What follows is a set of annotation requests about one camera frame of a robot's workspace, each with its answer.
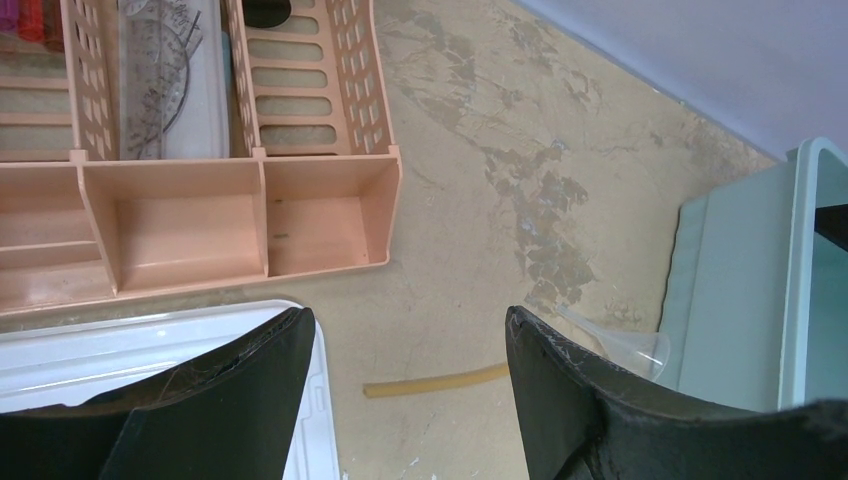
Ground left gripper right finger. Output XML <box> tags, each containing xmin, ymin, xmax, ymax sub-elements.
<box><xmin>505</xmin><ymin>306</ymin><xmax>847</xmax><ymax>479</ymax></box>

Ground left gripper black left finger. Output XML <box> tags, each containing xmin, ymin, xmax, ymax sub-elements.
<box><xmin>1</xmin><ymin>307</ymin><xmax>316</xmax><ymax>479</ymax></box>

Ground clear plastic funnel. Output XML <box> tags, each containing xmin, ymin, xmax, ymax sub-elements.
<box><xmin>556</xmin><ymin>304</ymin><xmax>671</xmax><ymax>382</ymax></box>

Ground tan rubber tubing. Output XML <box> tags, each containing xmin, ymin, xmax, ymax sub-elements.
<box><xmin>362</xmin><ymin>362</ymin><xmax>509</xmax><ymax>399</ymax></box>

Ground white storage box lid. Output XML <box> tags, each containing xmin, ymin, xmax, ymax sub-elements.
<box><xmin>1</xmin><ymin>300</ymin><xmax>340</xmax><ymax>479</ymax></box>

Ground teal plastic bin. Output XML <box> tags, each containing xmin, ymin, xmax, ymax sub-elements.
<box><xmin>658</xmin><ymin>137</ymin><xmax>847</xmax><ymax>412</ymax></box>

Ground pink plastic organizer rack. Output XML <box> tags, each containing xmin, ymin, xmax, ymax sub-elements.
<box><xmin>1</xmin><ymin>1</ymin><xmax>402</xmax><ymax>316</ymax></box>

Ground clear plastic protractor ruler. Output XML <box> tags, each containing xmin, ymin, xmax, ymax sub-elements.
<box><xmin>118</xmin><ymin>0</ymin><xmax>203</xmax><ymax>160</ymax></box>

